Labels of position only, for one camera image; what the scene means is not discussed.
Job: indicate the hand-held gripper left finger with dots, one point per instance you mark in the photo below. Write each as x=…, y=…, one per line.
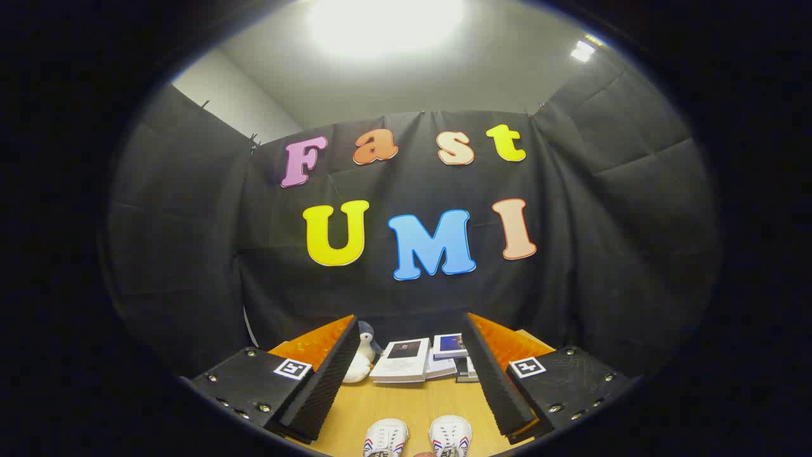
x=330, y=374

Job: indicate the large ceiling light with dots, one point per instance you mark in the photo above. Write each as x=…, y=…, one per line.
x=387, y=25

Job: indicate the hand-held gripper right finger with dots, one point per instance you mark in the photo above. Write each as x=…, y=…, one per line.
x=491, y=374

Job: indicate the white striped canvas shoe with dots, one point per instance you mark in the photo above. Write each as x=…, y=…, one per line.
x=384, y=438
x=450, y=435

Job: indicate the grey white penguin plush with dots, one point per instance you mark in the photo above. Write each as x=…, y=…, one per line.
x=366, y=339

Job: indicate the white round plush toy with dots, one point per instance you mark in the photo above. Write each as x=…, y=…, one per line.
x=355, y=369

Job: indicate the book with blue cover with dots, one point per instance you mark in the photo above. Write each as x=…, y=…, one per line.
x=449, y=344

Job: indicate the book with pale teal cover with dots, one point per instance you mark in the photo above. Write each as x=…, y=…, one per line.
x=471, y=367

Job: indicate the white book with portrait cover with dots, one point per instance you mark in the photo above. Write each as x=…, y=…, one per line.
x=399, y=365

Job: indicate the dark grey book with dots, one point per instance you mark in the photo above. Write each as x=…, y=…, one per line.
x=464, y=378

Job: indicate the small ceiling light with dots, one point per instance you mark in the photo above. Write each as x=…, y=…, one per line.
x=582, y=51

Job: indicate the plain white book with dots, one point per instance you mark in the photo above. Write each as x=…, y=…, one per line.
x=442, y=368

